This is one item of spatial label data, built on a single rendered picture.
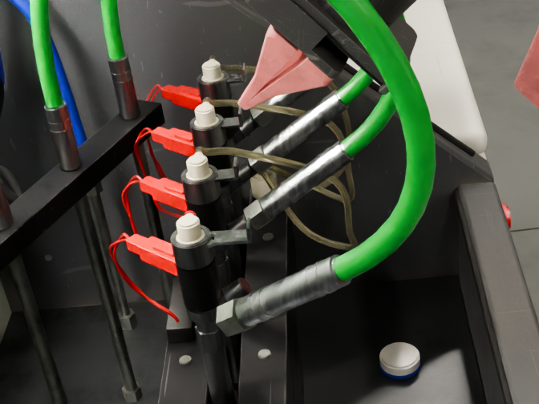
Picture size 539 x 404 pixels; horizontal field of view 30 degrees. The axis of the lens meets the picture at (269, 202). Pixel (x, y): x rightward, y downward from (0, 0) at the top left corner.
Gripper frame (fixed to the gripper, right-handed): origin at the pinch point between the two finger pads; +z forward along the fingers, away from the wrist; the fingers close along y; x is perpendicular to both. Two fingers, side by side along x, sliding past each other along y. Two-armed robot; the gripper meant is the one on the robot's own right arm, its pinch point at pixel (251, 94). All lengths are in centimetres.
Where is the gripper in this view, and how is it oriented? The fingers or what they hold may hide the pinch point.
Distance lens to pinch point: 63.3
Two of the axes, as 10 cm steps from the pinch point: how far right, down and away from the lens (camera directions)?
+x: -2.7, 5.7, -7.8
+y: -7.5, -6.3, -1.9
